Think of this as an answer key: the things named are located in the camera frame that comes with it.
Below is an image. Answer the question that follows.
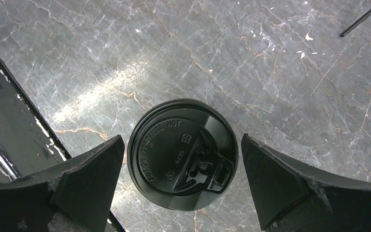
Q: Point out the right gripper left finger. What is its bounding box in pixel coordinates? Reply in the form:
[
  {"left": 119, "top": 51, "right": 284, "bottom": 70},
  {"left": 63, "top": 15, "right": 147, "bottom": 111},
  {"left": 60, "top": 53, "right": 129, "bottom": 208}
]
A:
[{"left": 0, "top": 135, "right": 125, "bottom": 232}]

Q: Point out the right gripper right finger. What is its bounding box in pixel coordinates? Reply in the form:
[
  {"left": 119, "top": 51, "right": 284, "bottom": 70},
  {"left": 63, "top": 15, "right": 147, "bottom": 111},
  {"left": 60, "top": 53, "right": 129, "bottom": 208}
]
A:
[{"left": 241, "top": 134, "right": 371, "bottom": 232}]

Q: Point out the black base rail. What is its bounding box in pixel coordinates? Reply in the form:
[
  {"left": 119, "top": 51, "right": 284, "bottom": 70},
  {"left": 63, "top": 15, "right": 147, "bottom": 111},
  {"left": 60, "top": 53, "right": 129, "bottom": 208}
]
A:
[{"left": 0, "top": 32, "right": 127, "bottom": 232}]

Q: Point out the black tripod with grey tube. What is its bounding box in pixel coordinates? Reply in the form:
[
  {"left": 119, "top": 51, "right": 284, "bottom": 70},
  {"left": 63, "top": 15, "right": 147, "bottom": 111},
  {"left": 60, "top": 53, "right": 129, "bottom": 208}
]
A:
[{"left": 339, "top": 8, "right": 371, "bottom": 37}]

